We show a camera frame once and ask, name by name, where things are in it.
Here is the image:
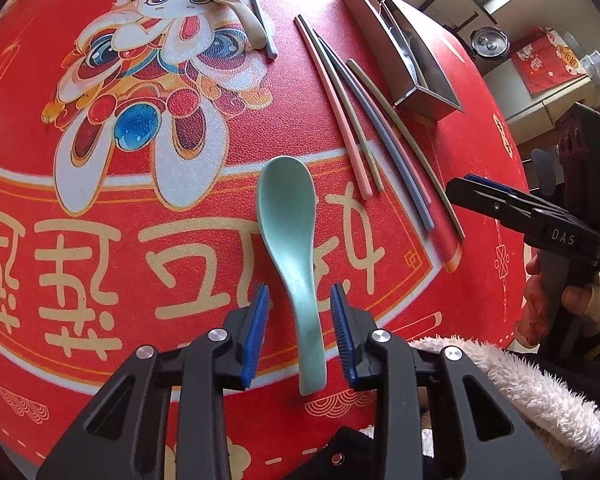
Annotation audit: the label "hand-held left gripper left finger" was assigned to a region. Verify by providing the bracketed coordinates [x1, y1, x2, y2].
[35, 283, 271, 480]

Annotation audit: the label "white fleece jacket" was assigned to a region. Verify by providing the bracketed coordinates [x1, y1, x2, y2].
[285, 337, 600, 480]

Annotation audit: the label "stainless steel utensil tray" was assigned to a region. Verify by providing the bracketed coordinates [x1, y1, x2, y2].
[339, 0, 462, 121]

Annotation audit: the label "dark folding frame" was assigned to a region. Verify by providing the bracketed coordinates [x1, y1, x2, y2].
[420, 0, 481, 36]

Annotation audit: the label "clear plastic containers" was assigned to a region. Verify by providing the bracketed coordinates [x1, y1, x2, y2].
[562, 30, 600, 87]

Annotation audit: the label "person's right hand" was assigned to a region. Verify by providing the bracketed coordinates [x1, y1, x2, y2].
[514, 259, 598, 348]

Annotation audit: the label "green spoon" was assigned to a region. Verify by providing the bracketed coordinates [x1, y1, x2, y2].
[256, 156, 326, 397]

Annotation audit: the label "red printed tablecloth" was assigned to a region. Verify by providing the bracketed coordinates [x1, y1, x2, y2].
[0, 0, 531, 472]

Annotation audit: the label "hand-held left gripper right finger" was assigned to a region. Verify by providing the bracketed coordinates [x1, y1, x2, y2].
[330, 283, 563, 480]

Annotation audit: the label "silver rice cooker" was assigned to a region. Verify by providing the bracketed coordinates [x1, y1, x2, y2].
[460, 25, 510, 63]

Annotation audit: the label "blue chopstick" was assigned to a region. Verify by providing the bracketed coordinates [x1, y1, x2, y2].
[314, 34, 435, 232]
[243, 0, 279, 59]

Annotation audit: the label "white refrigerator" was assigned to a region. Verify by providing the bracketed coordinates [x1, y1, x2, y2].
[482, 30, 600, 141]

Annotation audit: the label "beige chopstick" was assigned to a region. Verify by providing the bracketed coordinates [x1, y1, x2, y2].
[346, 59, 466, 240]

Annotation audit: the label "red printed fridge cover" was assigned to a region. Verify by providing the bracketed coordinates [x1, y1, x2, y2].
[510, 27, 589, 96]

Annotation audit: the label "green chopstick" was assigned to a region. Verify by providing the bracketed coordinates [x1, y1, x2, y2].
[299, 14, 385, 193]

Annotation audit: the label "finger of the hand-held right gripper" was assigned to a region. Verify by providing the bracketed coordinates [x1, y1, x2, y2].
[446, 178, 547, 234]
[462, 174, 537, 206]

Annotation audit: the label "pink chopstick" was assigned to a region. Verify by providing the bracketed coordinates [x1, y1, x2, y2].
[294, 16, 374, 202]

